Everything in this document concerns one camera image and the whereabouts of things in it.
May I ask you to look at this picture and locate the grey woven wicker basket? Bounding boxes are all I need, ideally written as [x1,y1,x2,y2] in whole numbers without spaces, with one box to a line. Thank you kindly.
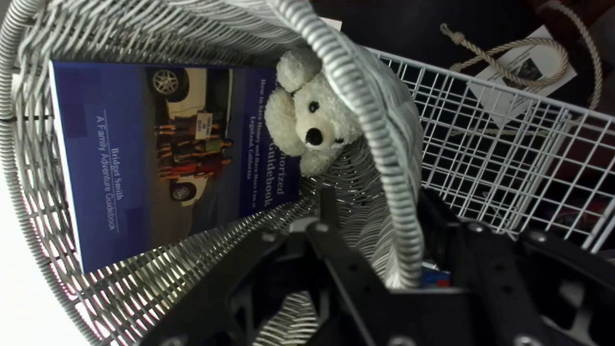
[0,0,428,346]

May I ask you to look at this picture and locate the white teddy bear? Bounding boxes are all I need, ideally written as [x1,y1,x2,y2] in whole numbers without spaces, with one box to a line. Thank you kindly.
[263,46,363,178]

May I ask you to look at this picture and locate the white paper card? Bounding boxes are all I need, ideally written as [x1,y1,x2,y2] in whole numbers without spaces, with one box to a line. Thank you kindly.
[468,25,578,127]

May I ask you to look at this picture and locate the beige twisted rope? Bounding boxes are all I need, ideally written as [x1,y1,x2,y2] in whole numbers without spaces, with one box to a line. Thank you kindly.
[438,0,605,111]

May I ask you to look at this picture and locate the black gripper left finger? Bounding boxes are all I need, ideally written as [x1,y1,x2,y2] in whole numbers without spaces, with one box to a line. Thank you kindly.
[140,184,424,346]

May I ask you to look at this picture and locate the white wire basket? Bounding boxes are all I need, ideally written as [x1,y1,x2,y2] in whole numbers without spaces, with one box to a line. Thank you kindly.
[367,44,615,255]

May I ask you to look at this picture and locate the blue family adventure guidebook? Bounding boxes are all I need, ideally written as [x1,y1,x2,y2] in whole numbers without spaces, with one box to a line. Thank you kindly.
[46,57,303,276]

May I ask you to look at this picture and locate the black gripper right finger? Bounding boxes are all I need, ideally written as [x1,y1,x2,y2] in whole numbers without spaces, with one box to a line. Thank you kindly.
[420,190,615,346]

